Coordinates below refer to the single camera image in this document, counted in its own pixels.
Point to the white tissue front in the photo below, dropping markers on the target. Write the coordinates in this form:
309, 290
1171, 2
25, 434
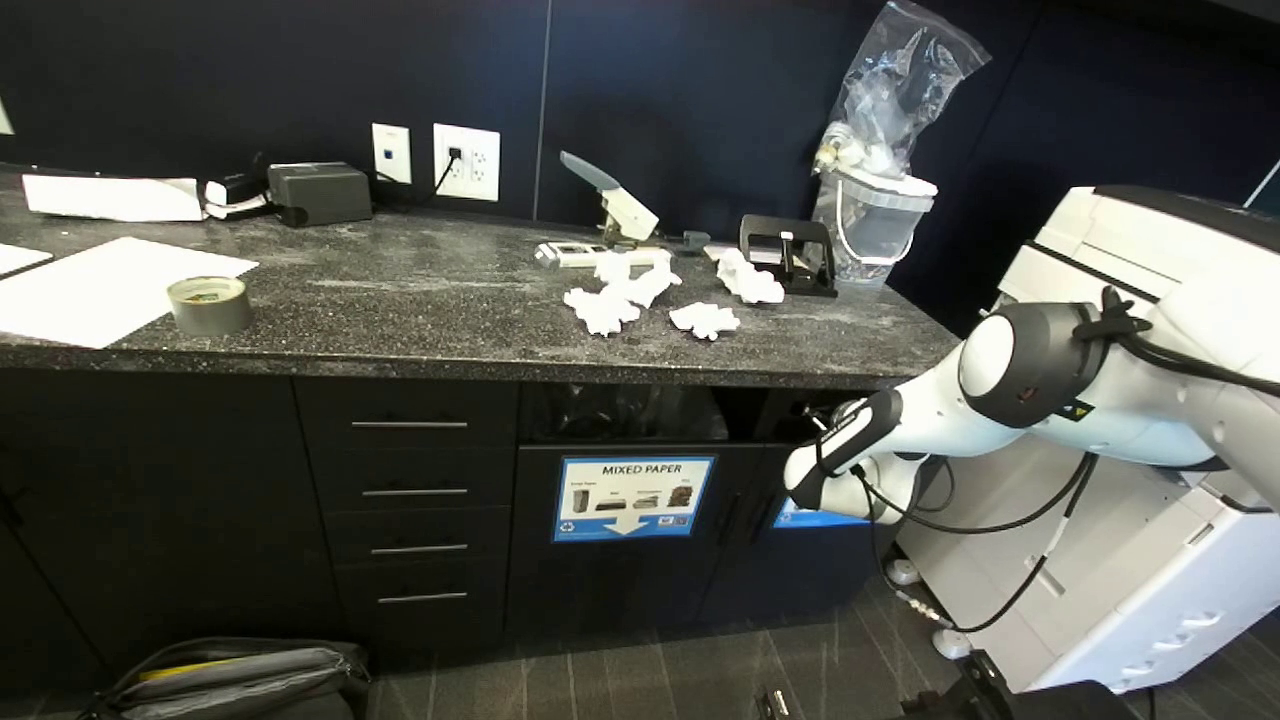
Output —
706, 322

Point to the white tissue tall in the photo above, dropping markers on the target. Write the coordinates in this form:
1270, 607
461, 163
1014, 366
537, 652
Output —
742, 278

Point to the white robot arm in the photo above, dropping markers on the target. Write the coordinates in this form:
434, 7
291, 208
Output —
1084, 379

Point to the crumpled white tissue left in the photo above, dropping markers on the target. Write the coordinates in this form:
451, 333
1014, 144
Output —
601, 314

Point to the crumpled white tissue centre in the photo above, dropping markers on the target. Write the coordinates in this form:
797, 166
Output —
637, 278

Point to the grey white stapler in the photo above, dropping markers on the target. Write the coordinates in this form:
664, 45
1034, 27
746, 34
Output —
620, 208

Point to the black hole punch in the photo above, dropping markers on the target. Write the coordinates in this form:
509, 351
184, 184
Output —
793, 251

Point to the right mixed paper label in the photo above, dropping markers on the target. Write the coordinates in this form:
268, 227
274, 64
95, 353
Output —
797, 518

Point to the black drawer cabinet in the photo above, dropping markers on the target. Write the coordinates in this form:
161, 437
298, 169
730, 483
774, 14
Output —
416, 498

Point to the clear plastic bucket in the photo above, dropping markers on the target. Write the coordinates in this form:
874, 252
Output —
870, 222

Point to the black box device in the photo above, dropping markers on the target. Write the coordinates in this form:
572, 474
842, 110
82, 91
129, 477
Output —
318, 194

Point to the clear plastic bag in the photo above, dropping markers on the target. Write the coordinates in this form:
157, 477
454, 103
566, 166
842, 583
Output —
893, 91

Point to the grey tape roll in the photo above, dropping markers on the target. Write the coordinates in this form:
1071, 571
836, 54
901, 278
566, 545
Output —
209, 305

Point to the white office printer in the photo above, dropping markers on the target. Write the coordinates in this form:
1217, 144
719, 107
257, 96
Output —
1078, 571

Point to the black bag on floor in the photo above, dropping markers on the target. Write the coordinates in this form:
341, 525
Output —
242, 679

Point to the white paper sheet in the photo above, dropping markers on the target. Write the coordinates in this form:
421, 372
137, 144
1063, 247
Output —
103, 292

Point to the white flat device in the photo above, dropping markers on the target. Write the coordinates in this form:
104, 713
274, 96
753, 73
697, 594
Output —
129, 199

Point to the white wall outlet plate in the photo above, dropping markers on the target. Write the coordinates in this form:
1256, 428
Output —
465, 163

